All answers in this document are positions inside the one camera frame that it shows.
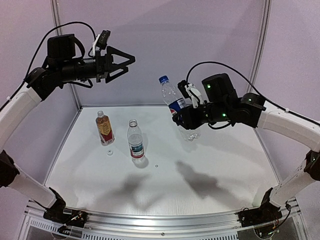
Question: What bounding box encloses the left aluminium wall post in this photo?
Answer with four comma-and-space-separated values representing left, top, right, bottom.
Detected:
51, 0, 83, 111

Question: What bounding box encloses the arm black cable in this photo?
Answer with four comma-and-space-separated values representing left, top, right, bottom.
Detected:
0, 22, 97, 111
185, 61, 320, 126

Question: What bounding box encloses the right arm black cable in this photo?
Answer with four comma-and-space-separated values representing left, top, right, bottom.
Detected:
185, 61, 320, 126

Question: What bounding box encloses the white bottle cap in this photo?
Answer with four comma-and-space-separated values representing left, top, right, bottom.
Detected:
106, 149, 113, 156

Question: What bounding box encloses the right aluminium wall post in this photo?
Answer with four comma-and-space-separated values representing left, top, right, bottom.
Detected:
240, 0, 272, 96

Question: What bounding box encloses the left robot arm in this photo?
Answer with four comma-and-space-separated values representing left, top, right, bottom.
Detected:
0, 30, 136, 213

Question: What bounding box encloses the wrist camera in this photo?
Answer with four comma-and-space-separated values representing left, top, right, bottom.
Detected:
177, 80, 205, 109
88, 30, 111, 58

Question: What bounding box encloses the blue cap water bottle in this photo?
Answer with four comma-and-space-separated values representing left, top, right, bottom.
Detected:
159, 75, 201, 142

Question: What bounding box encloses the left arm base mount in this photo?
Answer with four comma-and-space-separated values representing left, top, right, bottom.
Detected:
43, 187, 88, 235

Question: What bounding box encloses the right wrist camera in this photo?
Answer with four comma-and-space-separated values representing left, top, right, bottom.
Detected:
177, 80, 205, 109

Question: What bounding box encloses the aluminium wall post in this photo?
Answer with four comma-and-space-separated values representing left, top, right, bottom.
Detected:
51, 0, 83, 111
240, 0, 272, 96

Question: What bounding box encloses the gold label drink bottle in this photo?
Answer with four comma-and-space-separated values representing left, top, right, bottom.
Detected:
95, 110, 115, 146

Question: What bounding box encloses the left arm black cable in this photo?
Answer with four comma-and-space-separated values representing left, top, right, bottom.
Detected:
0, 22, 97, 111

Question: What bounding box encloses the red cap water bottle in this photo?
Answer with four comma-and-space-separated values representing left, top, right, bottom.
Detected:
127, 119, 145, 165

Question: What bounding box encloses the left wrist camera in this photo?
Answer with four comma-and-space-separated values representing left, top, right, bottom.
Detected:
88, 30, 111, 58

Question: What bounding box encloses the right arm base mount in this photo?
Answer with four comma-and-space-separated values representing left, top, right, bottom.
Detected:
236, 188, 292, 240

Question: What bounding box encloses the aluminium front rail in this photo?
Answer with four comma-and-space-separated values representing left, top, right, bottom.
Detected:
23, 197, 307, 240

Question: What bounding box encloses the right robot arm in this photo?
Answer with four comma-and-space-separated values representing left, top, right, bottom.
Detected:
172, 73, 320, 208

